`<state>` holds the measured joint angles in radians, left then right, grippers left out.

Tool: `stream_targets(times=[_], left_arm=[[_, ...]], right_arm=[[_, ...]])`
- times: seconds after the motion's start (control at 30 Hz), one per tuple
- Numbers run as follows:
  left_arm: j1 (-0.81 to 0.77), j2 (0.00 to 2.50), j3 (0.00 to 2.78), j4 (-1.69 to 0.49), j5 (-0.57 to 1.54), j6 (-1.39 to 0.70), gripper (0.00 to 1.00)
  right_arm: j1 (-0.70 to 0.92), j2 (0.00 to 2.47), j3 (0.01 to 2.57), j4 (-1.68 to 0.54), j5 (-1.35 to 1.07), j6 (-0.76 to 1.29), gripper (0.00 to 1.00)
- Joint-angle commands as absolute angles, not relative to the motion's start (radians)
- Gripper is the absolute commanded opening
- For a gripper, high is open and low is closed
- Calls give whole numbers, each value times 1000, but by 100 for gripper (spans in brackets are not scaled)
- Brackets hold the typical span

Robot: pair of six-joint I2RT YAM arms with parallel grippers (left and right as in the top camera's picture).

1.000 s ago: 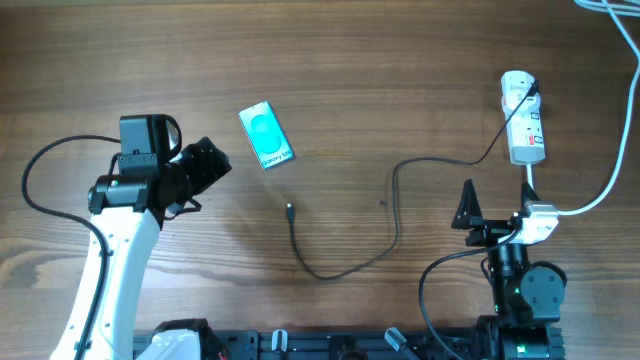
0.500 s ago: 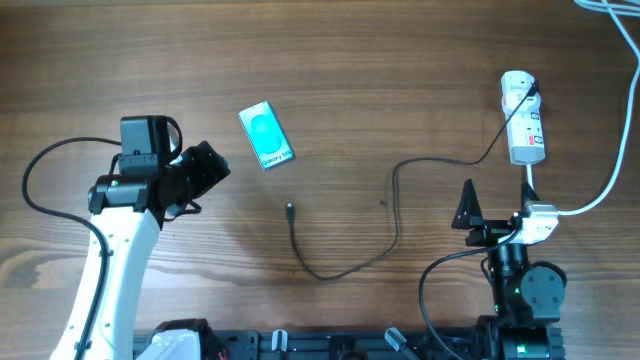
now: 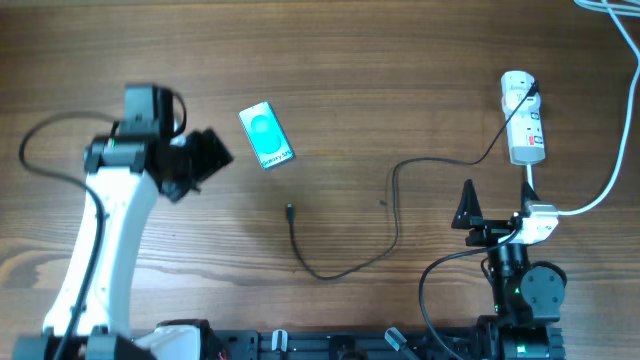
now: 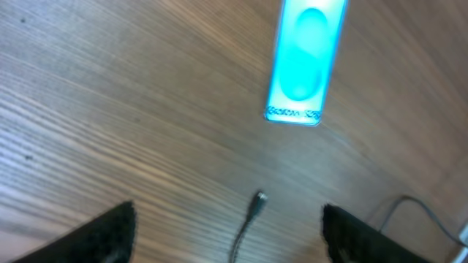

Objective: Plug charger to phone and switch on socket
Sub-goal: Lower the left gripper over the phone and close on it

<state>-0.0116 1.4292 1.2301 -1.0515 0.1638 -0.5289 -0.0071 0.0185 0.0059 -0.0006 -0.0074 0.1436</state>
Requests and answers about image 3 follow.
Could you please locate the black mounting rail base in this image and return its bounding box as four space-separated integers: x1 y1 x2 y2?
209 327 566 360

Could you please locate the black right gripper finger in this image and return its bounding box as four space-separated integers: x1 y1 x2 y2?
451 179 484 230
521 182 540 212

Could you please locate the white power strip cord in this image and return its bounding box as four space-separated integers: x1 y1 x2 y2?
524 0 640 218

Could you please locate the white power strip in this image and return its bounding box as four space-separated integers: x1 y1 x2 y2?
501 70 546 166

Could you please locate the black usb charging cable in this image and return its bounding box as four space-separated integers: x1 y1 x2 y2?
285 80 541 281

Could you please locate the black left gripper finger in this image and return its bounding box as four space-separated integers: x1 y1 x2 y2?
167 176 201 203
192 129 234 183

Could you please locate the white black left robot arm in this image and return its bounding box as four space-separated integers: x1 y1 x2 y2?
12 84 233 359

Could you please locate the smartphone with teal screen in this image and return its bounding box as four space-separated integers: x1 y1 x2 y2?
238 101 295 170

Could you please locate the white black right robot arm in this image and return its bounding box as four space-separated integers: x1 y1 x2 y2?
452 179 568 360

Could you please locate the white usb charger plug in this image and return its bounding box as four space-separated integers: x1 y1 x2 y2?
501 84 541 117

